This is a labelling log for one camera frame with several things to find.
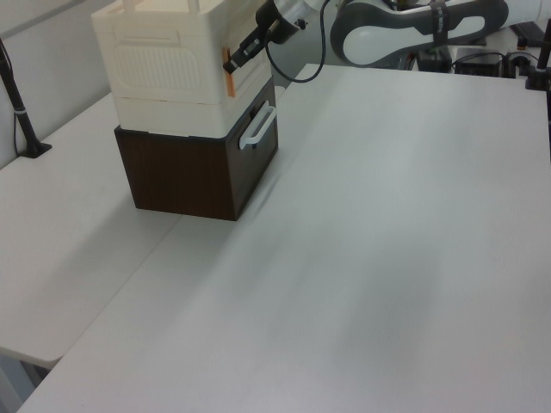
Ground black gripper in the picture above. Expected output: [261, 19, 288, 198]
[222, 0, 299, 74]

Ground cream cabinet door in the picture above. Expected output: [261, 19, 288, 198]
[223, 12, 273, 98]

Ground orange door handle strip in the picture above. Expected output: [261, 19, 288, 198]
[220, 46, 238, 100]

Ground cream plastic cabinet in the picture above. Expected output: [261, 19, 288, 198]
[90, 0, 277, 140]

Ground dark brown wooden drawer box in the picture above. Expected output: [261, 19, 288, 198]
[113, 78, 281, 223]

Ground black device with green light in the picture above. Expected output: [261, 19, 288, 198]
[415, 46, 453, 72]

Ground black electronics box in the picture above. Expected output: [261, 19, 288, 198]
[450, 46, 518, 79]

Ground small black device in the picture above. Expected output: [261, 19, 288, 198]
[510, 22, 548, 49]

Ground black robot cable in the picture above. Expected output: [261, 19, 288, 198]
[263, 0, 333, 84]

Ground white drawer handle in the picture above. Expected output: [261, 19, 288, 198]
[238, 104, 277, 151]

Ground black strap on arm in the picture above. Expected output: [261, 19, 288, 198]
[427, 0, 451, 46]

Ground black camera stand pole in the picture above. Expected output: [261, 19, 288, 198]
[0, 35, 53, 161]
[523, 24, 551, 92]

